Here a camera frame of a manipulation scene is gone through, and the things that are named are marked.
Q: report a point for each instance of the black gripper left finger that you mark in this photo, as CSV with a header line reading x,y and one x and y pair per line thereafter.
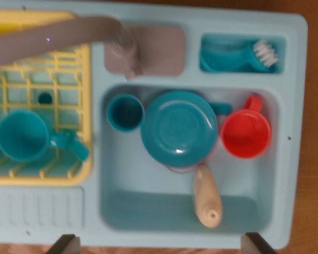
x,y
66,246

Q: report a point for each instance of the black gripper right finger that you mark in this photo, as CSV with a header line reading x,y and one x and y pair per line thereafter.
x,y
254,246

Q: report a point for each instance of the light blue toy sink unit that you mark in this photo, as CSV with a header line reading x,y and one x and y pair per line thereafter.
x,y
95,79

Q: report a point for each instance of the red plastic mug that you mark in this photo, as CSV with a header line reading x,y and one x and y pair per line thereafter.
x,y
243,135

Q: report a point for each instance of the teal plastic mug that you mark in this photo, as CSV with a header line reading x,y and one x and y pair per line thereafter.
x,y
21,135

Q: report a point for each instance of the teal plastic plate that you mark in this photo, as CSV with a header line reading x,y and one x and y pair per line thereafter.
x,y
178,128

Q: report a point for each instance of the teal plastic cup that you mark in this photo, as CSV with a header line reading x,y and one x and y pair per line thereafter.
x,y
125,113

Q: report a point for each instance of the yellow plastic dish rack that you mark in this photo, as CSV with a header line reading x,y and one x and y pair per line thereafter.
x,y
86,66

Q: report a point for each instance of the teal dish brush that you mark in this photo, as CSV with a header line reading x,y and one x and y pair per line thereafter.
x,y
228,59

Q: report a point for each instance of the grey toy faucet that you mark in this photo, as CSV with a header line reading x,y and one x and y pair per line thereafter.
x,y
55,34

